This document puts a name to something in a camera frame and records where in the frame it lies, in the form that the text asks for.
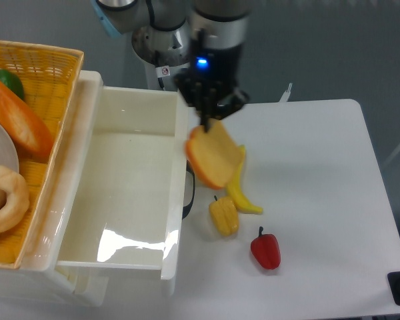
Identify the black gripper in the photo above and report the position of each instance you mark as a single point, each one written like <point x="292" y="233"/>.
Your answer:
<point x="210" y="84"/>

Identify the orange toy bread slice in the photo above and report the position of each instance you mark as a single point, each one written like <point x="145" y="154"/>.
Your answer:
<point x="213" y="154"/>

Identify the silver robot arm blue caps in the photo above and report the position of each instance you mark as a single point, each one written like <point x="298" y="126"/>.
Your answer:
<point x="224" y="21"/>

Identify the white open upper drawer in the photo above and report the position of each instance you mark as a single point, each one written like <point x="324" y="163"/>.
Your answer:
<point x="127" y="211"/>

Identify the yellow toy banana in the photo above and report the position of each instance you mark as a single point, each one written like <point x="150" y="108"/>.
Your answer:
<point x="234" y="190"/>

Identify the yellow toy bell pepper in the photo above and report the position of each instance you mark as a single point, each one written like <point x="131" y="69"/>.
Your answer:
<point x="224" y="215"/>

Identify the red toy bell pepper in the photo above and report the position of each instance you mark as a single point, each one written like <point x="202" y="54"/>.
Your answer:
<point x="265" y="249"/>

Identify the yellow woven basket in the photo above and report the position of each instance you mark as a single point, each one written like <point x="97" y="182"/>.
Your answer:
<point x="49" y="76"/>

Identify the orange toy baguette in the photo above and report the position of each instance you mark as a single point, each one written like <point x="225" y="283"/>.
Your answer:
<point x="23" y="125"/>

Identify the green toy vegetable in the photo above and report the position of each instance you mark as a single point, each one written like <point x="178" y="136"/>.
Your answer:
<point x="12" y="82"/>

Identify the beige toy bagel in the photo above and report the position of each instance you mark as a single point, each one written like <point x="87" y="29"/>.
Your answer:
<point x="17" y="203"/>

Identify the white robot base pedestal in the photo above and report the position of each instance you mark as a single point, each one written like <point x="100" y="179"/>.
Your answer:
<point x="162" y="53"/>

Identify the black drawer handle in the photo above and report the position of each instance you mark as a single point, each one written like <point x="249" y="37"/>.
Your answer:
<point x="188" y="207"/>

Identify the white table bracket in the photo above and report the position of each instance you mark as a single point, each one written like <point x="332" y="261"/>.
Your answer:
<point x="286" y="94"/>

